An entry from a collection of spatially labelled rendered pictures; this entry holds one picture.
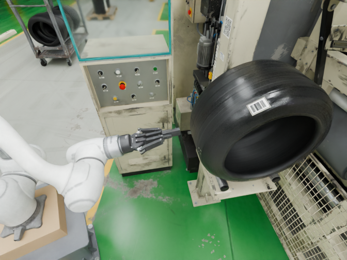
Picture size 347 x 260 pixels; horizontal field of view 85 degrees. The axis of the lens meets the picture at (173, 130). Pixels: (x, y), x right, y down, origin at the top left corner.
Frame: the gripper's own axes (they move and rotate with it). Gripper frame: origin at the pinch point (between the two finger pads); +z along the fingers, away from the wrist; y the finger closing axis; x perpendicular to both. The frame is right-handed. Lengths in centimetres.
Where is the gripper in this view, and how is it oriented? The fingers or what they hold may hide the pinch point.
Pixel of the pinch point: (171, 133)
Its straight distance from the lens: 76.9
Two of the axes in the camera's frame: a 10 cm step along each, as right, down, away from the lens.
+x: 1.5, 6.8, 7.2
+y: -1.8, -6.9, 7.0
